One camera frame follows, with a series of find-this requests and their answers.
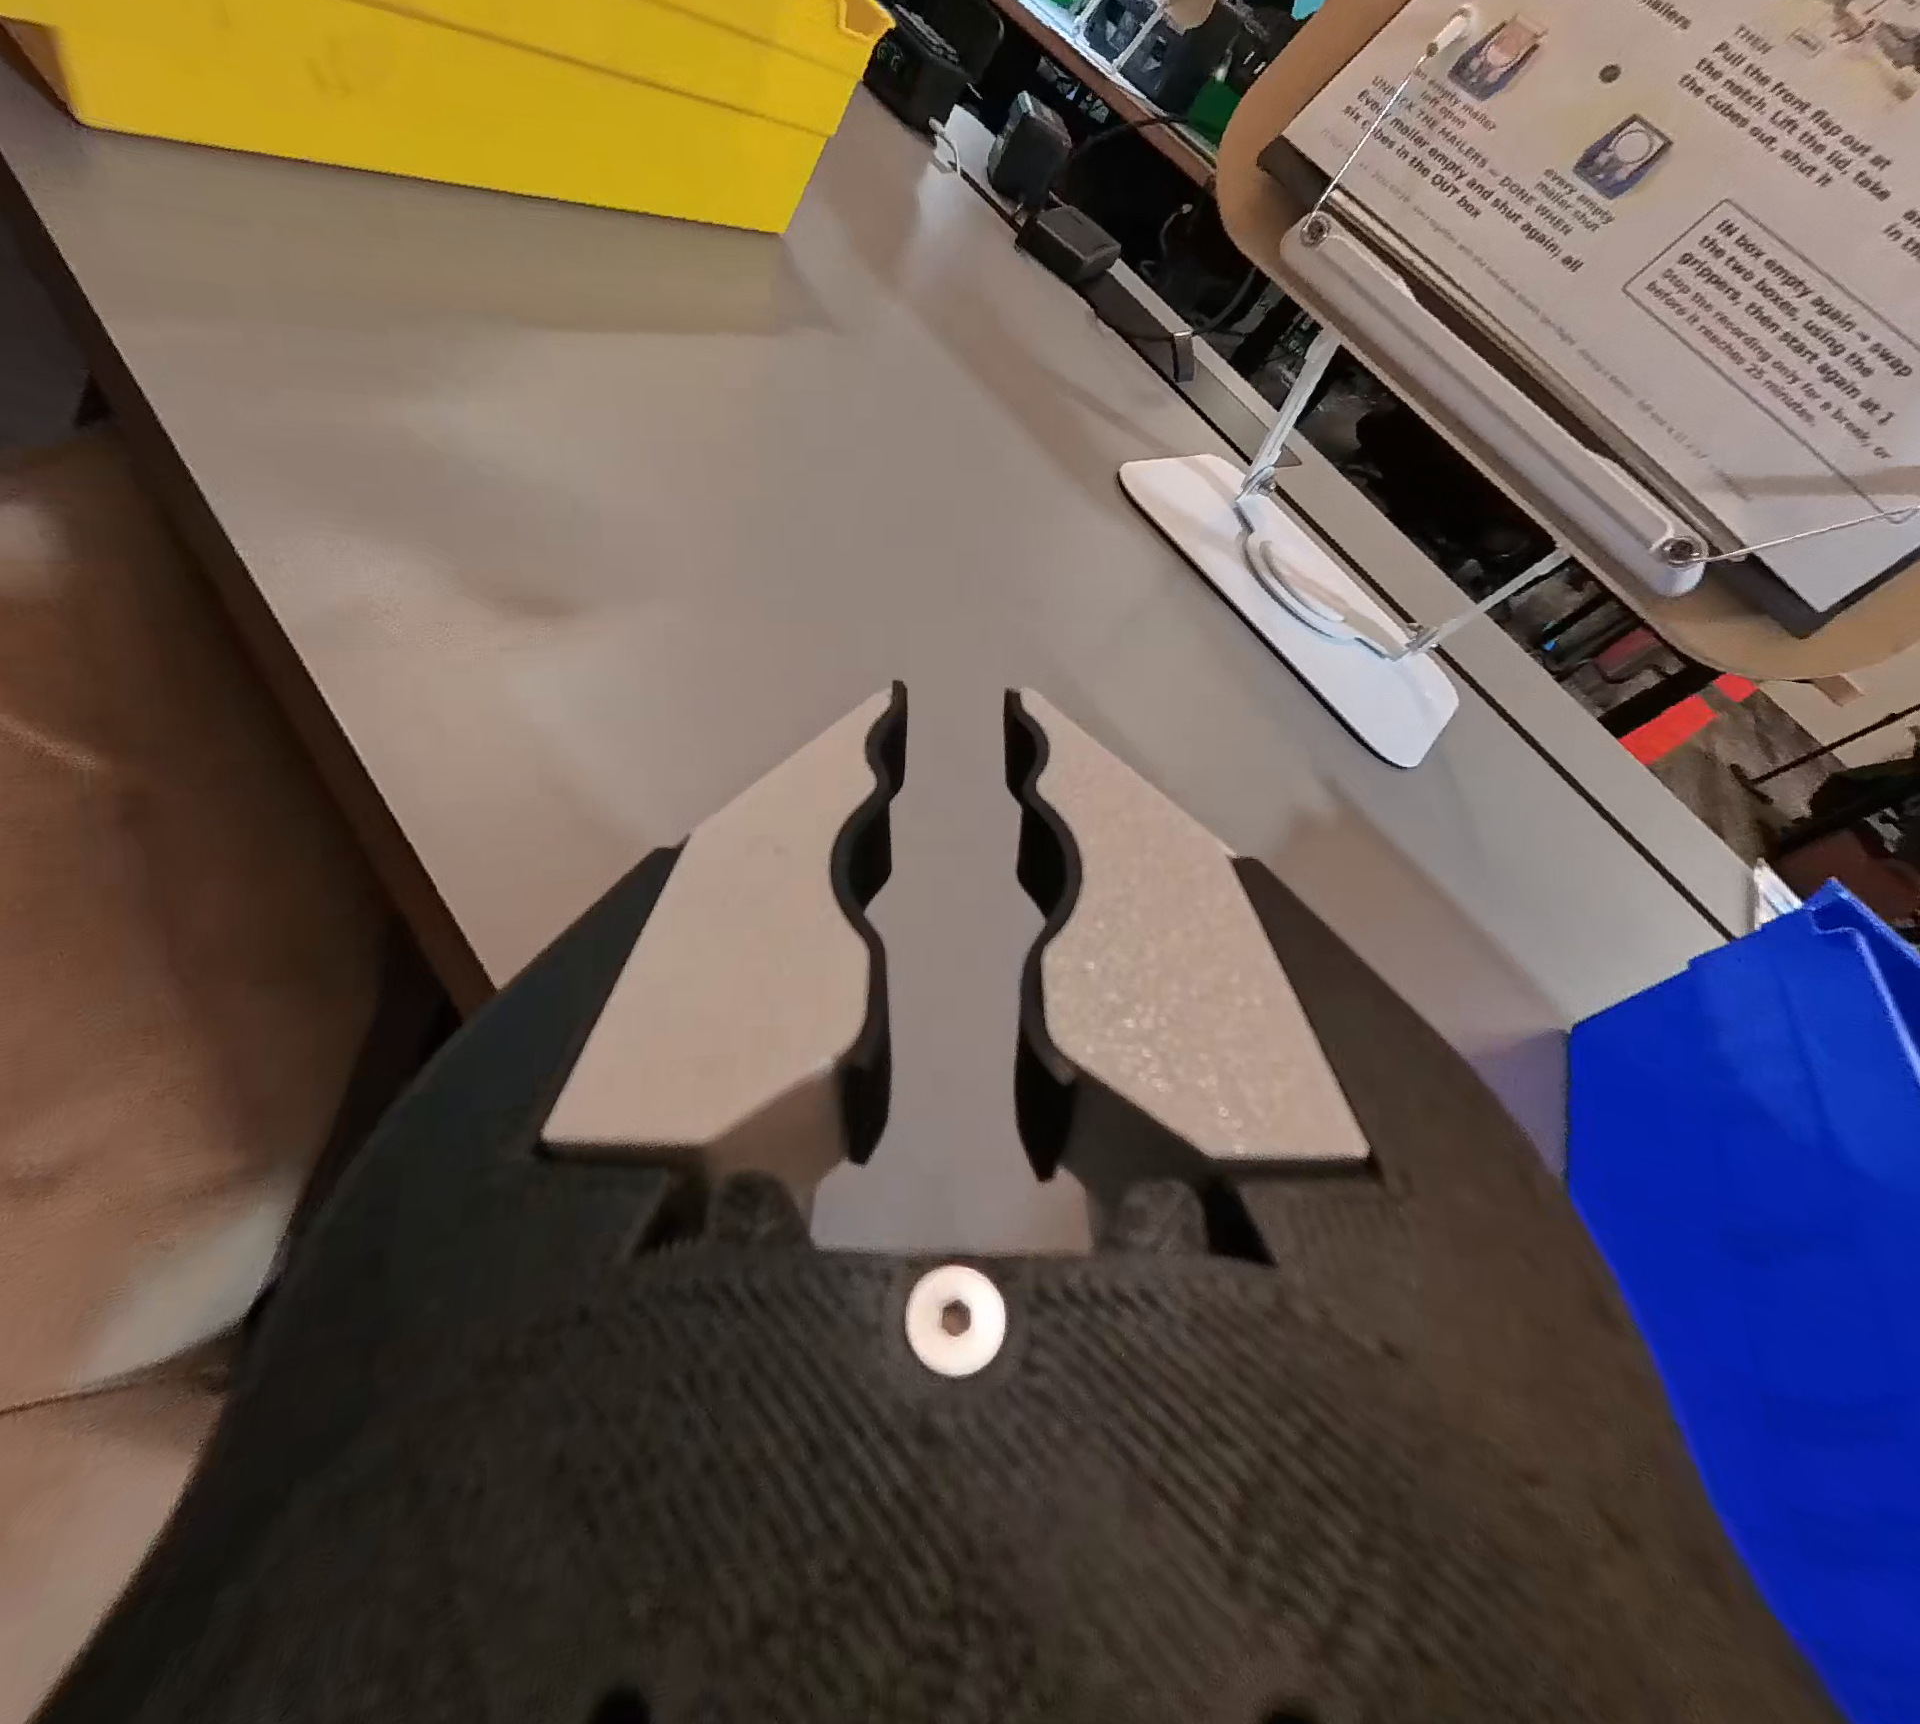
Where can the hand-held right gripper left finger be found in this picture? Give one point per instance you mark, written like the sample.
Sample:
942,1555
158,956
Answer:
725,999

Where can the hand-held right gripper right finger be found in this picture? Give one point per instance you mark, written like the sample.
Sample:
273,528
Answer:
1183,999

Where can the blue plastic bin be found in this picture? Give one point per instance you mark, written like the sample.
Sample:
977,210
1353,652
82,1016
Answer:
1755,1300

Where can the yellow plastic bin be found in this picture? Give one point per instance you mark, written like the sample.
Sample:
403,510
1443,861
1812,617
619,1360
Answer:
374,58

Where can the grey desk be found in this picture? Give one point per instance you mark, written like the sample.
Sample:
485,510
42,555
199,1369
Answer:
597,475

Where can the black power strip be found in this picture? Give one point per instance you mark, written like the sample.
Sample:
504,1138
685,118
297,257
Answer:
1138,317

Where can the black power adapter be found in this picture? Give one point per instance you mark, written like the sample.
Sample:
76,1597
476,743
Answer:
1027,150
913,78
1067,239

